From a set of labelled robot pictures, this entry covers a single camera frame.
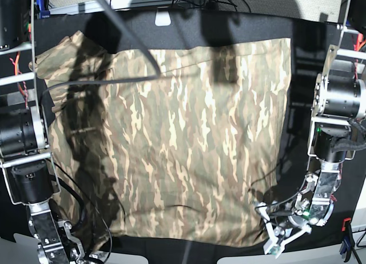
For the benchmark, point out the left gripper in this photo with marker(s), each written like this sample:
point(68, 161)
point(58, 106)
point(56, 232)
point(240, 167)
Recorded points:
point(282, 226)

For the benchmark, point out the camouflage t-shirt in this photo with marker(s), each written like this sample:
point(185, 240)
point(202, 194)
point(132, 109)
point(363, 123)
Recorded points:
point(185, 156)

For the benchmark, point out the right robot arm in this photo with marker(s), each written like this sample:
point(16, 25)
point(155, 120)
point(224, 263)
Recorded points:
point(26, 160)

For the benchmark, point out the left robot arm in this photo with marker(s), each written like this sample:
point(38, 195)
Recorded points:
point(336, 134)

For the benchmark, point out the orange blue clamp bottom right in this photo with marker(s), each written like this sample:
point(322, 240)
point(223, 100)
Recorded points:
point(348, 244)

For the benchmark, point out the black table cloth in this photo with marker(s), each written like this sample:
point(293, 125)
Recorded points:
point(310, 41)

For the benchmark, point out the white tab on cloth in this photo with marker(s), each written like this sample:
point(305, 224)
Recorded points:
point(162, 18)

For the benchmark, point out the blue clamp top left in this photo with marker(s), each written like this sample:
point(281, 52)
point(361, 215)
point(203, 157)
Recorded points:
point(42, 8)

